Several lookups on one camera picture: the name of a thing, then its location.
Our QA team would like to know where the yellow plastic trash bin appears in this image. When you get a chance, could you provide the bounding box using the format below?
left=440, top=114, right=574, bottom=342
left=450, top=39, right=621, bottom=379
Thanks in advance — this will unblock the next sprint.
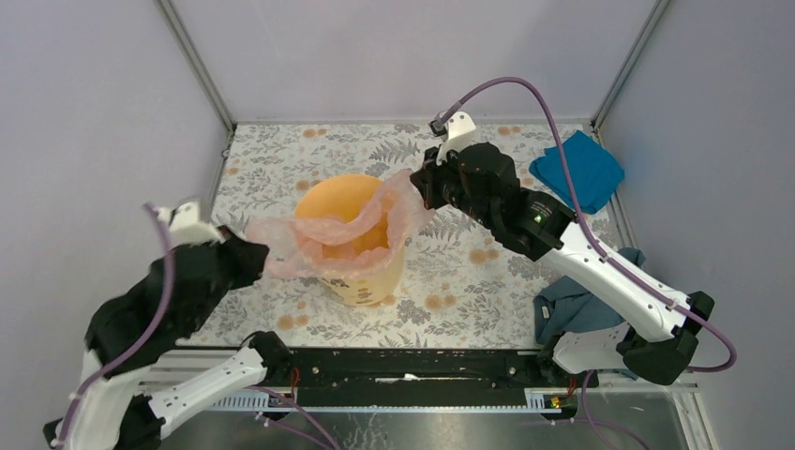
left=294, top=174, right=405, bottom=308

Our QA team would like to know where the bright blue folded cloth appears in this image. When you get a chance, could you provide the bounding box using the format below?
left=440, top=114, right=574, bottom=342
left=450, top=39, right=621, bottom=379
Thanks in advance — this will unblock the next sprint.
left=529, top=130, right=625, bottom=215

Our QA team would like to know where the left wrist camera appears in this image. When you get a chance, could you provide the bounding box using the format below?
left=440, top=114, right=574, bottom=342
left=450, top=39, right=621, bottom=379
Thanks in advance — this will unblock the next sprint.
left=155, top=200, right=224, bottom=247

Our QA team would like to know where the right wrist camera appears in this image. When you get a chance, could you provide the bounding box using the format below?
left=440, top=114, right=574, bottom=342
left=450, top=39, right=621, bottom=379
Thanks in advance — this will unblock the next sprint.
left=429, top=112, right=476, bottom=166

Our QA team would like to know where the pink plastic trash bag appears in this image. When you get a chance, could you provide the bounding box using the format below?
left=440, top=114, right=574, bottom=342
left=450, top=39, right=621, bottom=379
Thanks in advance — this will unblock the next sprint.
left=245, top=170, right=435, bottom=278

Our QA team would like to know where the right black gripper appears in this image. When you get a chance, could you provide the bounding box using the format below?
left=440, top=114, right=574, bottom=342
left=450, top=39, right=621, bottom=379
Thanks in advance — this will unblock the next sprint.
left=410, top=142, right=496, bottom=229

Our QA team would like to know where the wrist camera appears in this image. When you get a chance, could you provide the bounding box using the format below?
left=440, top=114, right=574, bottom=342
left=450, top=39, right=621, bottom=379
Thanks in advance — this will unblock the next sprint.
left=155, top=200, right=224, bottom=247
left=429, top=112, right=476, bottom=166

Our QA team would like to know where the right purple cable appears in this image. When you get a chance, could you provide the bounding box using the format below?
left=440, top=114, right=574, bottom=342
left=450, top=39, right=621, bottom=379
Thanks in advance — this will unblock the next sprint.
left=437, top=77, right=739, bottom=450

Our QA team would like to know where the dark teal crumpled cloth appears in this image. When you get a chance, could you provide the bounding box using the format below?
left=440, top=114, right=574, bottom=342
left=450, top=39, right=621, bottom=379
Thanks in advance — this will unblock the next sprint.
left=533, top=277, right=625, bottom=345

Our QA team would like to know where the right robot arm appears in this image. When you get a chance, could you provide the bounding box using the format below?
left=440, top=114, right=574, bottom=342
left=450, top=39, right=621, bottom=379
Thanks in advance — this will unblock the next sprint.
left=410, top=143, right=714, bottom=386

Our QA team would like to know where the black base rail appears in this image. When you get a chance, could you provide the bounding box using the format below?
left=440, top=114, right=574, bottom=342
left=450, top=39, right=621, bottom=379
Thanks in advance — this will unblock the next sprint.
left=257, top=347, right=599, bottom=413

